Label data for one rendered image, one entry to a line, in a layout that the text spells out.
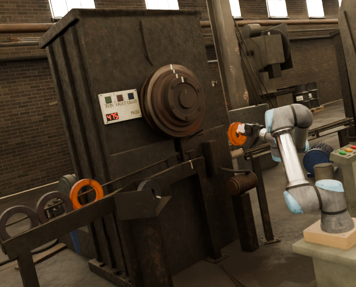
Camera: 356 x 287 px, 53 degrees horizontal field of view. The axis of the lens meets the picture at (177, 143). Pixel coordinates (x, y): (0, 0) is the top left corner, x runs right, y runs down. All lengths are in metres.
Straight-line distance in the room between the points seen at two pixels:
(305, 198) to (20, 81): 7.21
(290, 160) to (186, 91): 0.81
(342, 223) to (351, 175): 0.63
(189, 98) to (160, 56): 0.41
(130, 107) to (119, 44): 0.40
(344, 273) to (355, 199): 0.70
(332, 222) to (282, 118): 0.54
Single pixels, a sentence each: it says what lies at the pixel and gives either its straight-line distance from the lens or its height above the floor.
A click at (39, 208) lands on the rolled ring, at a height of 0.72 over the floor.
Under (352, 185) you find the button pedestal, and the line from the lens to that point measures 2.43.
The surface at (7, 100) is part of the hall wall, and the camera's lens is 8.17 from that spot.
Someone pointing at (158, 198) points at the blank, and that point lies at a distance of 1.83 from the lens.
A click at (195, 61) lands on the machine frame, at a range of 2.67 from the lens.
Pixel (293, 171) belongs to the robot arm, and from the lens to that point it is 1.80.
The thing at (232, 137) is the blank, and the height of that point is 0.81.
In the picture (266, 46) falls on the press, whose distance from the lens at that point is 10.08.
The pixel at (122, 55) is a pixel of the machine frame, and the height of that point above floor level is 1.46.
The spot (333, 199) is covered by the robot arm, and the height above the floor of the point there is 0.52.
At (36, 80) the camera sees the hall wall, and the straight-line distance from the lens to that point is 8.40.
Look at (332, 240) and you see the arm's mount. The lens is 1.83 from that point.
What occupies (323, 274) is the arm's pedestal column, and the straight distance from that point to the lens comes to 1.95.
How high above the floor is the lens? 1.07
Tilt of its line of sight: 6 degrees down
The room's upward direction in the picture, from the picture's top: 12 degrees counter-clockwise
